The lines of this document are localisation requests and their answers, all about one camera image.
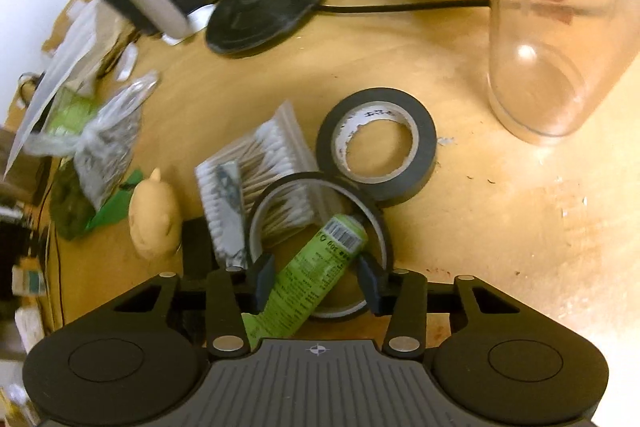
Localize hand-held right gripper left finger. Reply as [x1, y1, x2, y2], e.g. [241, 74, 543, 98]
[107, 253, 277, 360]

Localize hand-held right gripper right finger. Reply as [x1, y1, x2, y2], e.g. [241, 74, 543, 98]
[356, 252, 533, 358]

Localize green tube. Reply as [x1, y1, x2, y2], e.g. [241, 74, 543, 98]
[242, 214, 369, 340]

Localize black electrical tape roll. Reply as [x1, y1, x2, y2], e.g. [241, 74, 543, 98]
[316, 88, 437, 208]

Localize wooden desktop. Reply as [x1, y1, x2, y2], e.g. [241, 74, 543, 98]
[42, 0, 640, 358]

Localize bag of cotton swabs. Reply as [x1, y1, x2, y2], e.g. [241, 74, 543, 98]
[195, 102, 321, 269]

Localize beige toy figure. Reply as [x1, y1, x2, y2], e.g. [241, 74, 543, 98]
[129, 168, 182, 260]

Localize green plastic piece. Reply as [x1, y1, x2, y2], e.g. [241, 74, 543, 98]
[86, 172, 146, 232]

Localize clear bag of seeds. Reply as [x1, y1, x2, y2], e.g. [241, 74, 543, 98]
[25, 74, 161, 210]

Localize dark green bag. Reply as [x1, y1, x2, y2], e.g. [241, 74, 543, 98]
[50, 167, 101, 242]

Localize green container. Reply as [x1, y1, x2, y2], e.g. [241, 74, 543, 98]
[45, 92, 97, 140]

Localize black kettle base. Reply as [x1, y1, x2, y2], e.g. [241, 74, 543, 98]
[205, 0, 331, 58]

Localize white plastic stand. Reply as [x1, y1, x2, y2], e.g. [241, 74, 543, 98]
[162, 4, 216, 46]

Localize clear shaker bottle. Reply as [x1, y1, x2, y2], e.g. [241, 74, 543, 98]
[485, 0, 640, 145]

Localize clear plastic sheet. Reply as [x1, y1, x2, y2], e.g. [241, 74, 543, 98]
[5, 2, 121, 178]

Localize thin dark tape ring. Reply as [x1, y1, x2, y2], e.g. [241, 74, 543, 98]
[248, 173, 394, 320]

